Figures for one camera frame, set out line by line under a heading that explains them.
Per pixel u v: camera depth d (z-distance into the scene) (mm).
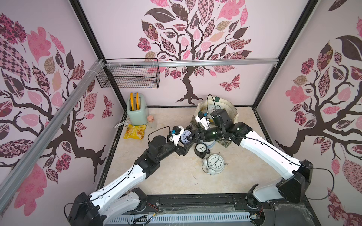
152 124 1033
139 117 1014
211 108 983
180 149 632
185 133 711
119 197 517
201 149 903
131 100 948
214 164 834
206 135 624
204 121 656
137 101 955
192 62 929
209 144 944
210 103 1001
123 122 1075
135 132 1002
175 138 600
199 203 753
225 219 697
